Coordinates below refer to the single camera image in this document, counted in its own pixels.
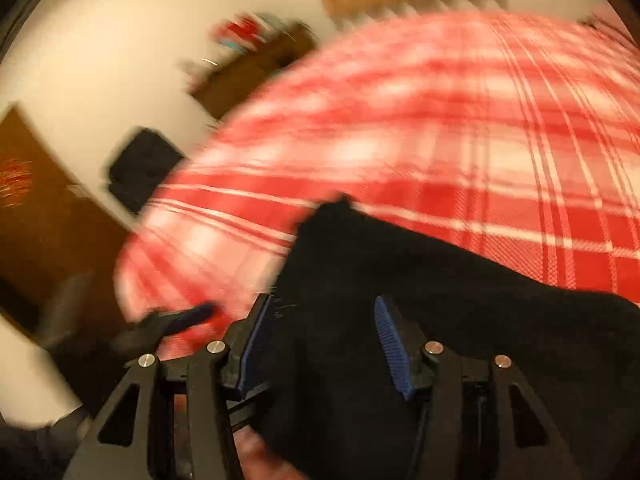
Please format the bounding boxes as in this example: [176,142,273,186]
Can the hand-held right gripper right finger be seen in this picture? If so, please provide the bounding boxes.
[374,295,583,480]

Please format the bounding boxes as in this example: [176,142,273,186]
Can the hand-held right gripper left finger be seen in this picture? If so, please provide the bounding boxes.
[62,292,276,480]

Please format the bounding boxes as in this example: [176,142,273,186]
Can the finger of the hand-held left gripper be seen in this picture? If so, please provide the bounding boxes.
[164,301,219,335]

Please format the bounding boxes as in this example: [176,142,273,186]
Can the black pants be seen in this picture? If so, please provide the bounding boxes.
[249,194,640,480]

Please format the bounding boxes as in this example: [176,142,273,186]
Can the brown wooden door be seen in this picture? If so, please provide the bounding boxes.
[0,104,137,347]

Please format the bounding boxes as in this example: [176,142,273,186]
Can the black chair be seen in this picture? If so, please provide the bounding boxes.
[106,126,187,214]

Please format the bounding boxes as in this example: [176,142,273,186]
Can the red door decoration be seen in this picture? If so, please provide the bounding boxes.
[0,156,35,209]

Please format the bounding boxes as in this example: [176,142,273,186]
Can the red plaid blanket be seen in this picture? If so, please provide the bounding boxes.
[114,9,640,363]

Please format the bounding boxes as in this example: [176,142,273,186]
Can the wooden cabinet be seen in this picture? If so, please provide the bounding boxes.
[186,21,322,122]

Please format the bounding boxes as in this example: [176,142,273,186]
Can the red gift box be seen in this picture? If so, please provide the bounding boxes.
[217,12,273,48]

